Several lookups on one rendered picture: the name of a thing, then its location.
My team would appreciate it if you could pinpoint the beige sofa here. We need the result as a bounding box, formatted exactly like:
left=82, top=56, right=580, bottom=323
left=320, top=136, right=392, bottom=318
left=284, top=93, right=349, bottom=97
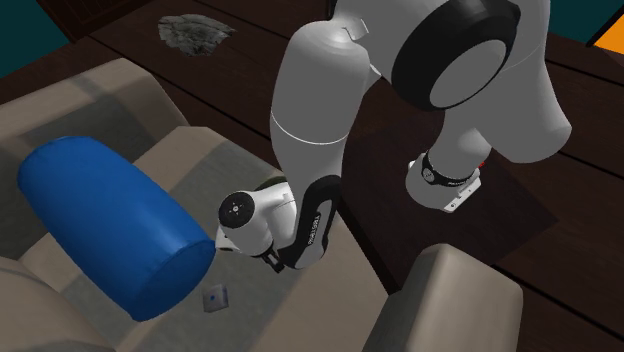
left=0, top=57, right=525, bottom=352

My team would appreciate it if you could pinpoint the dark wood-patterned robot stand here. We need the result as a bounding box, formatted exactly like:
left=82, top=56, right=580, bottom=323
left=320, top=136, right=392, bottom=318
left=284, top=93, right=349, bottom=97
left=337, top=77, right=560, bottom=295

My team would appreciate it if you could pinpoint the dark wooden furniture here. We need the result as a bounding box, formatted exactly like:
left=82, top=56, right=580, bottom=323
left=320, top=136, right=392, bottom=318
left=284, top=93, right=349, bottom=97
left=35, top=0, right=153, bottom=44

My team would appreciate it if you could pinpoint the small grey cube blue dot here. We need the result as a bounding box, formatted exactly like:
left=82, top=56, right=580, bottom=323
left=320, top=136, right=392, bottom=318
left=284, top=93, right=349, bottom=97
left=201, top=284, right=230, bottom=314

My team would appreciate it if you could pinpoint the blue bolster cushion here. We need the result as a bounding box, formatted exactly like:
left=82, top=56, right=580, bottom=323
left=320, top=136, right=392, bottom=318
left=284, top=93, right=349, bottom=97
left=17, top=135, right=217, bottom=323

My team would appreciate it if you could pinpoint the grey mottled flat mat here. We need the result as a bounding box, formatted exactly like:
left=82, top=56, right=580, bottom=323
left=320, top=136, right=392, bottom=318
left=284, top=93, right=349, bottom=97
left=157, top=13, right=238, bottom=58

